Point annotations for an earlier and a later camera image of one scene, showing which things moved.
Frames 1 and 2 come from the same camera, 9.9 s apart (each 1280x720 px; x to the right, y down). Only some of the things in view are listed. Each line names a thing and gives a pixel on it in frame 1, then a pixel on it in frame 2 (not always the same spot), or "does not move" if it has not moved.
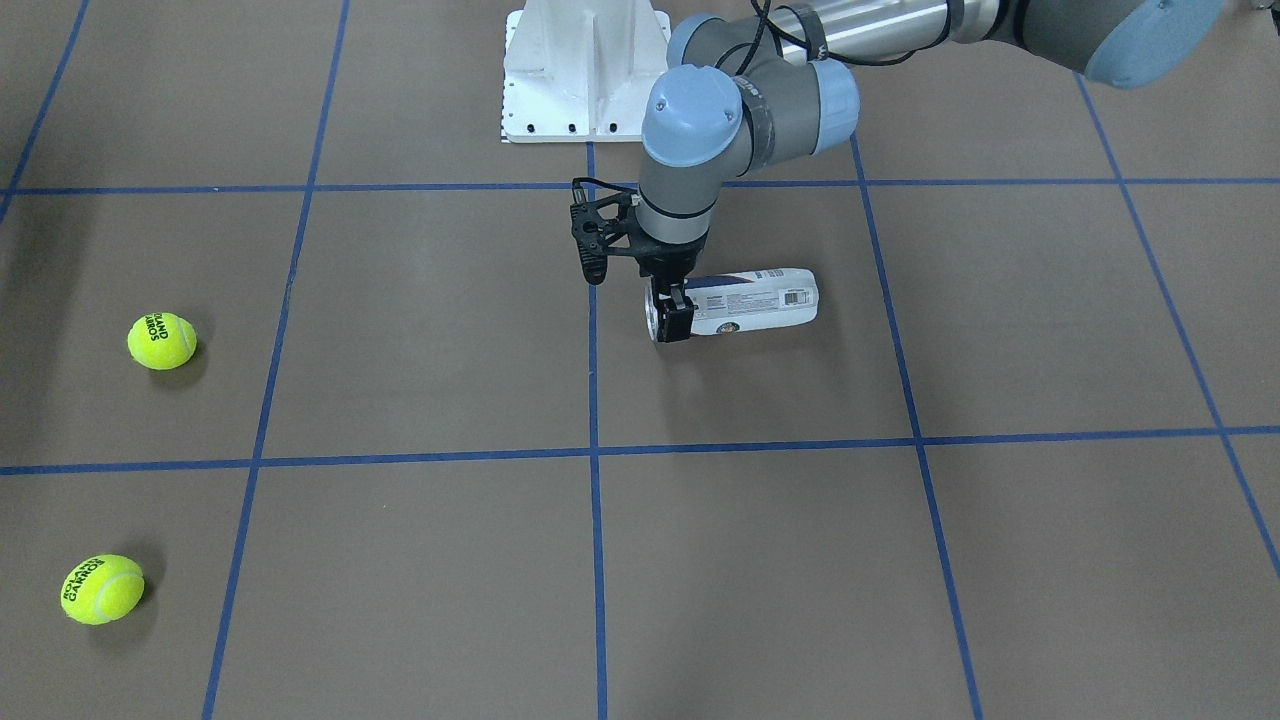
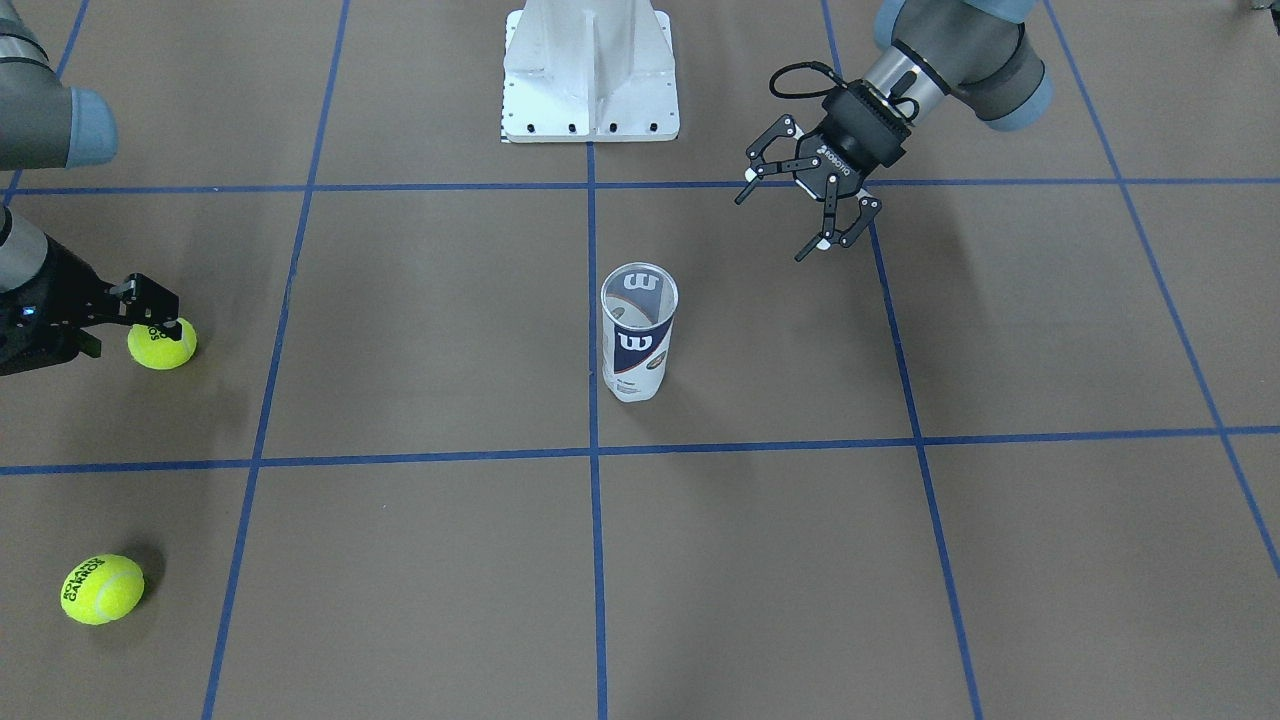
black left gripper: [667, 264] → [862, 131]
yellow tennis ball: [162, 341] does not move
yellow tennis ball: [102, 589] does not move
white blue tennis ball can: [743, 301] → [639, 303]
